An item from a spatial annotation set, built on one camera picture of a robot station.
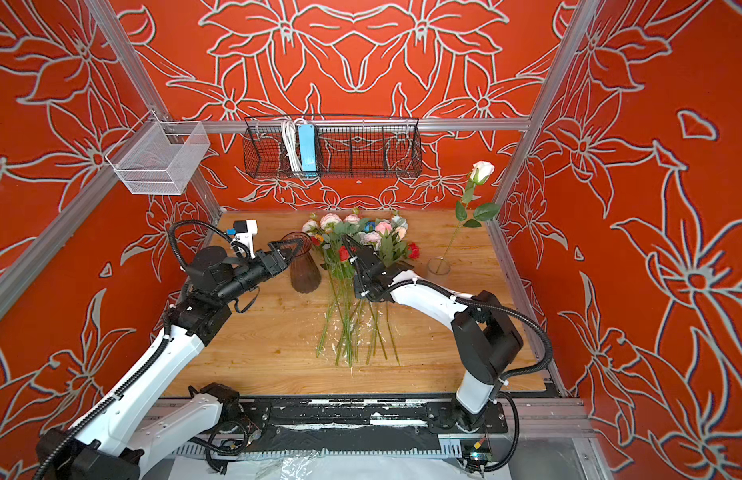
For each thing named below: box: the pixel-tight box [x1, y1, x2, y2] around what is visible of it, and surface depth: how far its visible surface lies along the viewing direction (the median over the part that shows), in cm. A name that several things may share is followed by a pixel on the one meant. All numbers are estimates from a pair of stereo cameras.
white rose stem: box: [435, 161, 501, 274], surface depth 74 cm
